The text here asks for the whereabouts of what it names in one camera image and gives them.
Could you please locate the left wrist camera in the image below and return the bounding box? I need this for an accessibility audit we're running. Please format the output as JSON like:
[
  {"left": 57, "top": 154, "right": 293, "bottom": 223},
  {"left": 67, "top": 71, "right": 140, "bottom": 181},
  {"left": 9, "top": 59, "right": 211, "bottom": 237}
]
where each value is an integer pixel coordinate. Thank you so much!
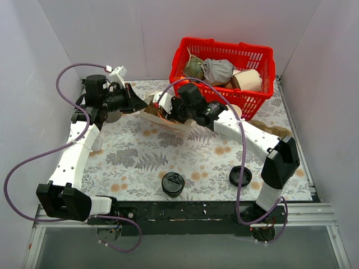
[{"left": 105, "top": 65, "right": 127, "bottom": 88}]

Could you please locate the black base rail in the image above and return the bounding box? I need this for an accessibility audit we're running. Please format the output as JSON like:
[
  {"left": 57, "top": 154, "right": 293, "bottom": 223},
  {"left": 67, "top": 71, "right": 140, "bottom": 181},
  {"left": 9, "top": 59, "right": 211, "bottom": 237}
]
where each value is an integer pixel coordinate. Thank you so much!
[{"left": 86, "top": 200, "right": 289, "bottom": 238}]

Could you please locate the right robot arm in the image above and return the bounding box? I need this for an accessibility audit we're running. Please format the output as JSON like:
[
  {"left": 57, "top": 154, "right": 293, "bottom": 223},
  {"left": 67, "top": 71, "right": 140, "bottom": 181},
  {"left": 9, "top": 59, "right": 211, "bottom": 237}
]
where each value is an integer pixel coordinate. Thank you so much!
[{"left": 165, "top": 83, "right": 300, "bottom": 223}]

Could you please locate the white milk bottle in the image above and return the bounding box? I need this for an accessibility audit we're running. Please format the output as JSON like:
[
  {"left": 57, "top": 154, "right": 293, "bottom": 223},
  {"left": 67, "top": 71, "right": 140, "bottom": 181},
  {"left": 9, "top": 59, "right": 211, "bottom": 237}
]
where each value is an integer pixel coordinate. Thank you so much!
[{"left": 91, "top": 134, "right": 103, "bottom": 152}]

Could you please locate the grey crumpled paper bag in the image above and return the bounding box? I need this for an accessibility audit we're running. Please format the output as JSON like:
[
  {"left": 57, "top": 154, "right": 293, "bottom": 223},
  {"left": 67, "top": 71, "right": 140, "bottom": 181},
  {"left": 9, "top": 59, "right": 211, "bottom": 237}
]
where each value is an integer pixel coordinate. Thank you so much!
[{"left": 202, "top": 58, "right": 236, "bottom": 86}]

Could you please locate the red plastic shopping basket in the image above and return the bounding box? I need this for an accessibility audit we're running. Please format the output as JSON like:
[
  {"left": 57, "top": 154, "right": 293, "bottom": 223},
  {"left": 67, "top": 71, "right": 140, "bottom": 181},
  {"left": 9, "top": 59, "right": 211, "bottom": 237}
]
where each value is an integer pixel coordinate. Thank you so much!
[{"left": 169, "top": 37, "right": 275, "bottom": 120}]

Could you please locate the stack of green paper cups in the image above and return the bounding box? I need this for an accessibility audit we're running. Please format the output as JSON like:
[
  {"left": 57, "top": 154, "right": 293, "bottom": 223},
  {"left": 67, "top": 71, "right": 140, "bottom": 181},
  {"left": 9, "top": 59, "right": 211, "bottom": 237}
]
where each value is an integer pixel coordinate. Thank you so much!
[{"left": 232, "top": 104, "right": 242, "bottom": 118}]

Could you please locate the green netted melon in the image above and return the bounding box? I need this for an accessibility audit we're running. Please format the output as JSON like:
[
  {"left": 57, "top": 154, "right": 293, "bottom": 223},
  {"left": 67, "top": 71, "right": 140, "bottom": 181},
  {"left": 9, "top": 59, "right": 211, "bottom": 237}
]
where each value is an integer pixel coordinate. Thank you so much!
[{"left": 183, "top": 56, "right": 204, "bottom": 80}]

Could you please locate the beige paper bag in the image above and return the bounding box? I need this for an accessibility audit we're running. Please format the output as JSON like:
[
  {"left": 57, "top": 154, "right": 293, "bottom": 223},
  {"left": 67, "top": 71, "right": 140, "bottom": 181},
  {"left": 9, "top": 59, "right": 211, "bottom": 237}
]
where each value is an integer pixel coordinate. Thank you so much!
[{"left": 139, "top": 91, "right": 197, "bottom": 131}]

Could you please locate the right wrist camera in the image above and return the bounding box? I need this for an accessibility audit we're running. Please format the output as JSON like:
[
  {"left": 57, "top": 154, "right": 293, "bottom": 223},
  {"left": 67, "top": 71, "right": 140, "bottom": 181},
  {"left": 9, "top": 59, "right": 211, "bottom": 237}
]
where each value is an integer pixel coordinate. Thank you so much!
[{"left": 152, "top": 92, "right": 173, "bottom": 114}]

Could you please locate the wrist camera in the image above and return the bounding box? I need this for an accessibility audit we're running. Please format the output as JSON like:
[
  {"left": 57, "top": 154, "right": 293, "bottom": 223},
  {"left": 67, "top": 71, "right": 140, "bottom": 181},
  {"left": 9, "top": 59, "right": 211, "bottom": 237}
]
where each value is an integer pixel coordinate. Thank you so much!
[
  {"left": 152, "top": 92, "right": 173, "bottom": 114},
  {"left": 105, "top": 65, "right": 127, "bottom": 88}
]

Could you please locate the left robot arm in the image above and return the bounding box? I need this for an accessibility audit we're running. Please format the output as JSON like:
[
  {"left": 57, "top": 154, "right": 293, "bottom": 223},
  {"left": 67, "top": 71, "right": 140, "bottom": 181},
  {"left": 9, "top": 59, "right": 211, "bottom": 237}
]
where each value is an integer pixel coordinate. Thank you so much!
[{"left": 36, "top": 73, "right": 147, "bottom": 224}]

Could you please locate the beige paper roll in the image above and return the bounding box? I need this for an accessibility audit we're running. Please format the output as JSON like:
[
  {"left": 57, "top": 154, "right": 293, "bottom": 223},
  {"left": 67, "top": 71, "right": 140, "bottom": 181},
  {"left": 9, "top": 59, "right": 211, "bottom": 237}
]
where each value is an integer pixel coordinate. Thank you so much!
[{"left": 231, "top": 69, "right": 263, "bottom": 92}]

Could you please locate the black plastic cup lid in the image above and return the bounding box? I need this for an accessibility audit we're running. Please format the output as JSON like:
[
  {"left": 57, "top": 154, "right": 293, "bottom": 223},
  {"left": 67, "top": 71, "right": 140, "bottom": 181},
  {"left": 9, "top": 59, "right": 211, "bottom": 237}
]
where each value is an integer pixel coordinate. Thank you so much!
[{"left": 162, "top": 172, "right": 185, "bottom": 194}]

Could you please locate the green paper coffee cup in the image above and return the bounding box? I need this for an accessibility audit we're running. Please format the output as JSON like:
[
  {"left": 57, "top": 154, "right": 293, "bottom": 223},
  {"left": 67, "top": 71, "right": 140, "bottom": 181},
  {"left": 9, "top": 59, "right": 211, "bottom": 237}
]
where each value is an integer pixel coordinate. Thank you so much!
[{"left": 166, "top": 192, "right": 181, "bottom": 198}]

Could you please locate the spare black cup lid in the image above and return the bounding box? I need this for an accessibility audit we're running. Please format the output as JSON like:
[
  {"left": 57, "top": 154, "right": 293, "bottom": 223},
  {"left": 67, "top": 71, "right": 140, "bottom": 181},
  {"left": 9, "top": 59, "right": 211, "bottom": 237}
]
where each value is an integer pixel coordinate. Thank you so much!
[{"left": 228, "top": 165, "right": 253, "bottom": 188}]

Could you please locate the grey straw holder cup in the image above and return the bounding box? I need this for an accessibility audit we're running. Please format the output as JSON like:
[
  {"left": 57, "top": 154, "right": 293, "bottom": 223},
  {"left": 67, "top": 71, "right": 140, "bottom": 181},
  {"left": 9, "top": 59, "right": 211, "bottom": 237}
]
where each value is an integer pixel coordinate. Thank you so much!
[{"left": 105, "top": 111, "right": 122, "bottom": 123}]

